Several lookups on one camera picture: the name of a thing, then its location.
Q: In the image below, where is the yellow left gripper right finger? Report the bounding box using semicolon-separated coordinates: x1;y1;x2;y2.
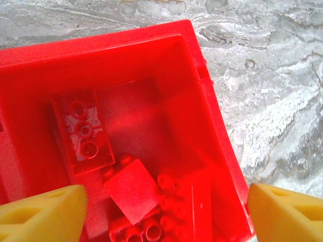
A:
248;183;323;242

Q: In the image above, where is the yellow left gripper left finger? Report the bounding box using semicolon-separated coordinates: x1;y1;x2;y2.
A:
0;185;88;242

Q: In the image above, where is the red sloped lego brick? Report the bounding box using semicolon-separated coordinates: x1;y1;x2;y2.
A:
101;153;163;226

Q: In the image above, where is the long red lego brick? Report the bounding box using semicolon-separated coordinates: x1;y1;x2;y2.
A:
51;87;116;177

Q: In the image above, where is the red plastic bin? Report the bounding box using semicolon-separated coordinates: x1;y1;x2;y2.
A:
0;19;257;242

